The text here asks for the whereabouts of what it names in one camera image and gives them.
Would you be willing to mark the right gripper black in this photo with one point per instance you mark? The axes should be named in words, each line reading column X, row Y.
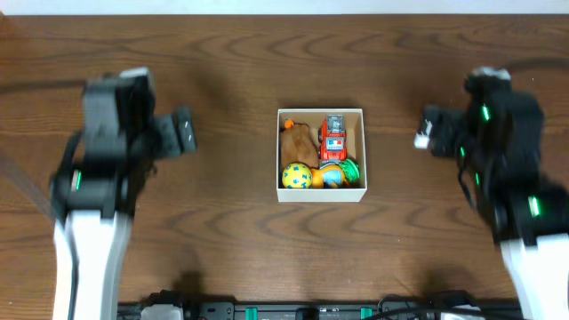
column 452, row 128

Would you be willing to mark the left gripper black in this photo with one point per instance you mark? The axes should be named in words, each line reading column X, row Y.
column 180, row 131

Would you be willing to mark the green ribbed plastic wheel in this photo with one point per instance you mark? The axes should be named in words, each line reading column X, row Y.
column 351, row 170

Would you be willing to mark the red toy truck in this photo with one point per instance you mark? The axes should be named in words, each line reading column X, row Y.
column 332, row 138

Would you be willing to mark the brown plush toy with carrot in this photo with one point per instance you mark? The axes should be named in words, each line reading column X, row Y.
column 296, row 145

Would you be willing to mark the orange duck toy blue hat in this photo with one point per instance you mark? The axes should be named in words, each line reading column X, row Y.
column 329, row 176

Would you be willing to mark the yellow ball with blue letters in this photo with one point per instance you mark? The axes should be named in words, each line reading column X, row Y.
column 297, row 175

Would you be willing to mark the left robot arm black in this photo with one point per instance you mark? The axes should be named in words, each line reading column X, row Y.
column 95, row 189

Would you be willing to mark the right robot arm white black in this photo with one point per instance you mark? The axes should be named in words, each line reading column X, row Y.
column 496, row 141

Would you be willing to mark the white cardboard box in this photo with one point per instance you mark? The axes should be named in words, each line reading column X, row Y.
column 355, row 142

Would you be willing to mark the black rail at table edge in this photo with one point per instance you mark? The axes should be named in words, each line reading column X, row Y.
column 443, row 305

